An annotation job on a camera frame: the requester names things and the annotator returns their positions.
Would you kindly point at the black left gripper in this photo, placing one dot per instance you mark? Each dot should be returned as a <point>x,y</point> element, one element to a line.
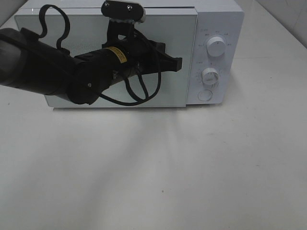
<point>127,52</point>

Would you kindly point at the white microwave knob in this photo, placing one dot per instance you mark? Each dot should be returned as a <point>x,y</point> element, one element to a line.
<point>209,76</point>
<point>216,46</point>

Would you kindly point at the white microwave door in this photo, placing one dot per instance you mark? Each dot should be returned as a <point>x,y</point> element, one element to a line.
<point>173,26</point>

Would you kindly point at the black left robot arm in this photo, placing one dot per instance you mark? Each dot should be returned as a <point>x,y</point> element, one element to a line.
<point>30,65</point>

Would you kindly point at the round white door button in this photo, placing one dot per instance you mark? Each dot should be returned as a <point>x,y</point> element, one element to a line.
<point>205,95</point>

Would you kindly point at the white microwave oven body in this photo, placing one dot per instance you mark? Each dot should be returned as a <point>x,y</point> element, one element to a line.
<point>214,17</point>

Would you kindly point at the black grey left wrist camera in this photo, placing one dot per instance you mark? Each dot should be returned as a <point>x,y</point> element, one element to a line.
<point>123,11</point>

